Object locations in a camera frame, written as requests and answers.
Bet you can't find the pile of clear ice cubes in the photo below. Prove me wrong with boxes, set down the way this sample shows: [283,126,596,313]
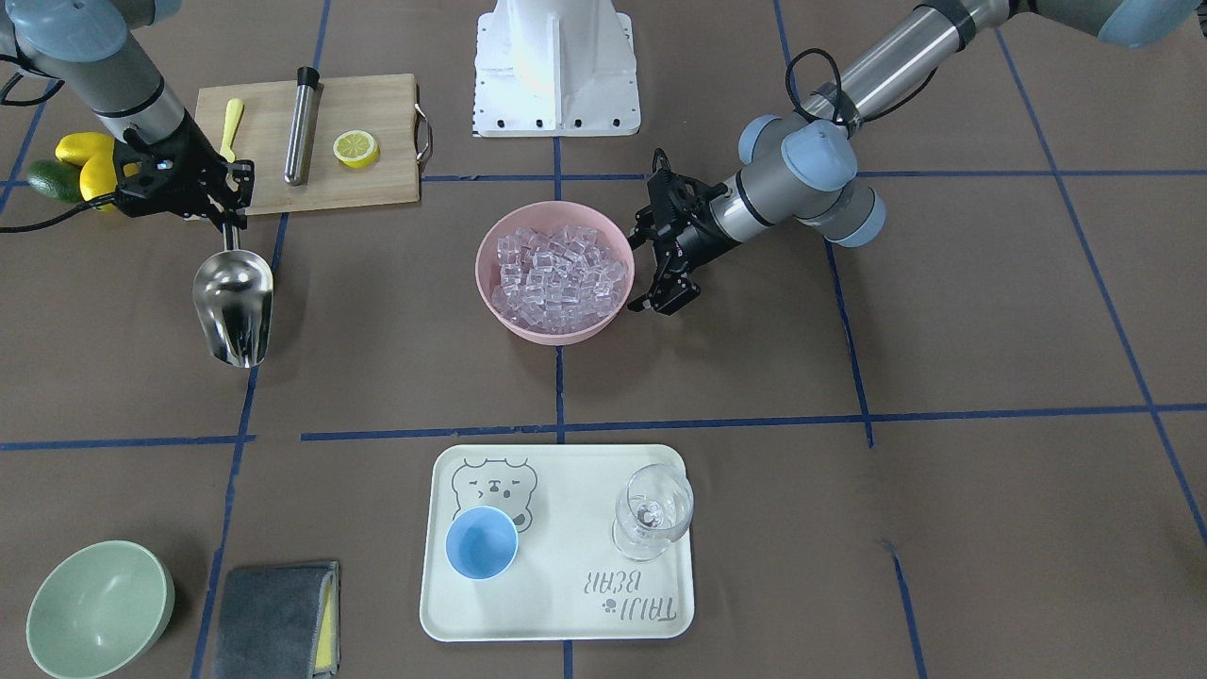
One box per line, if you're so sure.
[486,224,629,335]

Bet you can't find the cream bear tray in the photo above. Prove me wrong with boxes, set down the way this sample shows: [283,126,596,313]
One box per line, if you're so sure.
[419,443,695,643]

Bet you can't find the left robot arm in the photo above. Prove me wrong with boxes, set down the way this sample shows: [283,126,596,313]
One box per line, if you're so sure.
[628,1,1196,315]

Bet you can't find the yellow plastic knife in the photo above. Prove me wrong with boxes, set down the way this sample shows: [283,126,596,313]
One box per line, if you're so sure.
[218,98,245,163]

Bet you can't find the green lime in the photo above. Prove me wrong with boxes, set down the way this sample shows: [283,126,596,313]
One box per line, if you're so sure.
[25,159,84,205]

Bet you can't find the pink bowl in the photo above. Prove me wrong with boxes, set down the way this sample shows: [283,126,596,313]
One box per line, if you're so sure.
[476,201,637,345]

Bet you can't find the lemon half slice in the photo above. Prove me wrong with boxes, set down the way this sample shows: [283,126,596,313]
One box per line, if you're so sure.
[332,129,380,169]

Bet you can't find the metal ice scoop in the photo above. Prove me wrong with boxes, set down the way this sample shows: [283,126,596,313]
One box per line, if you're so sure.
[192,224,274,369]

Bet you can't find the blue plastic cup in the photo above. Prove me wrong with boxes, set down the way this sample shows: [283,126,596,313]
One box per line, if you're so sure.
[444,505,519,581]

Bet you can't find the clear wine glass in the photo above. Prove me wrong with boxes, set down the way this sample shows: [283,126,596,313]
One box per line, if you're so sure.
[611,464,695,562]

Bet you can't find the grey folded cloth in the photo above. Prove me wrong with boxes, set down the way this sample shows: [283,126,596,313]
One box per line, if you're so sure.
[211,560,340,678]

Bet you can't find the wooden cutting board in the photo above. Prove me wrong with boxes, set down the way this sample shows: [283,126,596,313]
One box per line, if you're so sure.
[193,74,420,216]

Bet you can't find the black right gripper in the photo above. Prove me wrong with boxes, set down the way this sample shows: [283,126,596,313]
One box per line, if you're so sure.
[112,121,256,232]

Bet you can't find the green bowl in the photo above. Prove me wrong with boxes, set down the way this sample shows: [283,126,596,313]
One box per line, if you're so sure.
[25,540,175,678]

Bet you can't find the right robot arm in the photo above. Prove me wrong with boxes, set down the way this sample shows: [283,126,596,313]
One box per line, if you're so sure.
[2,1,255,246]

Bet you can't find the yellow lemon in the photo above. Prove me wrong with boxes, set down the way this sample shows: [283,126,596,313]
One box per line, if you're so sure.
[78,152,118,210]
[56,131,115,169]

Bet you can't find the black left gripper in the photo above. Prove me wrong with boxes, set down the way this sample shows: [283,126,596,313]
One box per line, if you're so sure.
[626,150,737,315]

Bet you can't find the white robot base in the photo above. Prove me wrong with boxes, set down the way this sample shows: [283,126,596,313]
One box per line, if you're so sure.
[471,1,642,139]

